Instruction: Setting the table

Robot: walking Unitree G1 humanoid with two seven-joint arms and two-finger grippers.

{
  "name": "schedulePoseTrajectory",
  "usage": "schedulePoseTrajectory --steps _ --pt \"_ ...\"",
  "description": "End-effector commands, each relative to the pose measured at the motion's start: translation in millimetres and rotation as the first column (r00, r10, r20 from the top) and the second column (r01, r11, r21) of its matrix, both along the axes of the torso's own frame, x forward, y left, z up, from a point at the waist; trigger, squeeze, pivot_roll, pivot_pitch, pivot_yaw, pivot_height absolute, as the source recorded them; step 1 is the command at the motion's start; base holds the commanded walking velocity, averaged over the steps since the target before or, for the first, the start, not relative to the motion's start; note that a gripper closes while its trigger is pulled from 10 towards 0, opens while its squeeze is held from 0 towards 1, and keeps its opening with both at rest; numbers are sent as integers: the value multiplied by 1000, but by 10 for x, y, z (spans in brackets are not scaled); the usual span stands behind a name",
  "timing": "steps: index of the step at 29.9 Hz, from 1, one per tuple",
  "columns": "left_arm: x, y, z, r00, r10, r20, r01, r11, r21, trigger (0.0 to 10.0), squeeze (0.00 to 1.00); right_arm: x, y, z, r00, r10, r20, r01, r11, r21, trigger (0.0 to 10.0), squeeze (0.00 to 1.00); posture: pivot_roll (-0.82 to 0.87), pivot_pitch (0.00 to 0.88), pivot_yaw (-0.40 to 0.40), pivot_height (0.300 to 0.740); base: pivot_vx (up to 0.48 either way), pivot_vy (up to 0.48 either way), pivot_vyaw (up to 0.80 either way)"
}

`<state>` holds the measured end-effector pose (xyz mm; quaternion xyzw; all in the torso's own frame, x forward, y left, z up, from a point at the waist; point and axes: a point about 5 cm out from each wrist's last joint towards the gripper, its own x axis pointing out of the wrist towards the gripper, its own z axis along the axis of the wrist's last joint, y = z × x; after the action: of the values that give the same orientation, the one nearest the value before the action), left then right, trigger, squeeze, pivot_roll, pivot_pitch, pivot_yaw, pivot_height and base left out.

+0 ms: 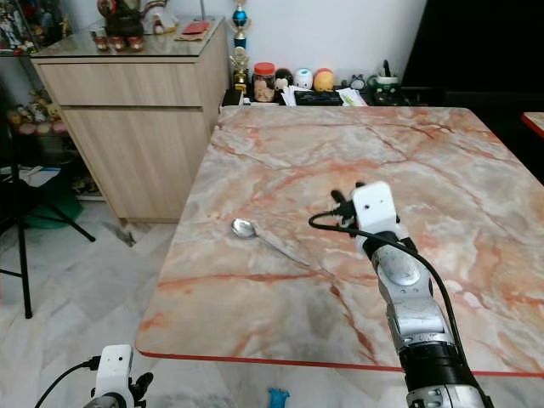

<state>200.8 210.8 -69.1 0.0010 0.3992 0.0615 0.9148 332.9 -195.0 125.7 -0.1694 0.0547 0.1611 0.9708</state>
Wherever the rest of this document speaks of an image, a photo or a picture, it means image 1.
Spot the steel spoon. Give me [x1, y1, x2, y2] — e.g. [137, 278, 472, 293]
[231, 218, 316, 271]

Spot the white paper leaflet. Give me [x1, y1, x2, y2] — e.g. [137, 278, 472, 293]
[337, 88, 368, 107]

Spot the flat black box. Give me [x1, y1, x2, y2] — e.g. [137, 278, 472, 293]
[293, 90, 343, 107]

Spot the black and green mug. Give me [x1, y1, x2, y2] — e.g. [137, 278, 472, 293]
[370, 59, 402, 105]

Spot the orange round figurine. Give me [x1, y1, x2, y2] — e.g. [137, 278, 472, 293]
[313, 68, 336, 93]

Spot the jar with red lid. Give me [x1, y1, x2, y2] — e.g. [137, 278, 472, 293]
[252, 62, 277, 104]

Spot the small blue object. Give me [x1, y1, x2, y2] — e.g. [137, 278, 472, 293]
[268, 387, 292, 408]

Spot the black tripod stand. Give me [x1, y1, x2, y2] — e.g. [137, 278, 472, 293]
[0, 127, 96, 320]

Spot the black television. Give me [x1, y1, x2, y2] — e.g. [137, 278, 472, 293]
[402, 0, 544, 93]

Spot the green basin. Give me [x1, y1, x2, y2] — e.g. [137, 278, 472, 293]
[21, 178, 82, 230]

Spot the gold and blue trophy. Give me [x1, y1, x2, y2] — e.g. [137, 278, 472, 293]
[231, 0, 250, 93]

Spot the light wooden cabinet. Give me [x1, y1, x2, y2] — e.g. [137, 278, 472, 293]
[30, 19, 230, 224]

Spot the red packet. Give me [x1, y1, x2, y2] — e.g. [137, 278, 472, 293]
[178, 20, 213, 42]

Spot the glass figurine display case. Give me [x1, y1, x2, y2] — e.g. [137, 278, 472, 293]
[0, 0, 73, 56]

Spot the dark seated statue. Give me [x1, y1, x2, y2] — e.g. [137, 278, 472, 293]
[95, 0, 147, 52]

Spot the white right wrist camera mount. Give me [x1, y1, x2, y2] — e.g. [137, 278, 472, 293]
[352, 181, 401, 241]

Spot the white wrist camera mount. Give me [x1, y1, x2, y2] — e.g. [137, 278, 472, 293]
[94, 343, 135, 402]
[352, 181, 401, 241]

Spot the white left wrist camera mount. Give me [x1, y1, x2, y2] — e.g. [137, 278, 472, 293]
[94, 343, 135, 402]

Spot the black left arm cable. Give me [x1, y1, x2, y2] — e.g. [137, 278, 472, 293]
[36, 357, 100, 408]

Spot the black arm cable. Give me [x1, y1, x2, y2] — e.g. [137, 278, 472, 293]
[36, 357, 100, 408]
[309, 211, 473, 375]

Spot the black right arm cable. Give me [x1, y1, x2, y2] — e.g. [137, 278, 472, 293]
[309, 211, 473, 375]

